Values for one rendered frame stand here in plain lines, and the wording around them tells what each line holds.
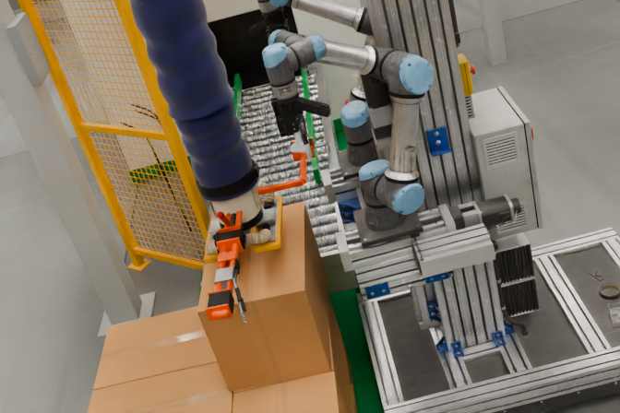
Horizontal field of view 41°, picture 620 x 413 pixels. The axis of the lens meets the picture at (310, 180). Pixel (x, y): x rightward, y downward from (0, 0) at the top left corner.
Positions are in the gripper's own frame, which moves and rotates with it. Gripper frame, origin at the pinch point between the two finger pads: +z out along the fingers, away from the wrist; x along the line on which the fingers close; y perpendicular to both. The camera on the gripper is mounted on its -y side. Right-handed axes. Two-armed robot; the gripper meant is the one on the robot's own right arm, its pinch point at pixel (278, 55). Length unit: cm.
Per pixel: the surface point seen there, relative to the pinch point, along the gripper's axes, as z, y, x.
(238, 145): 5, -2, -63
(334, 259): 91, 6, -21
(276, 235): 42, 3, -69
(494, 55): 141, 71, 285
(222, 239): 29, -9, -86
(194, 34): -39, -3, -68
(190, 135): -4, -15, -70
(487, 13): 107, 71, 285
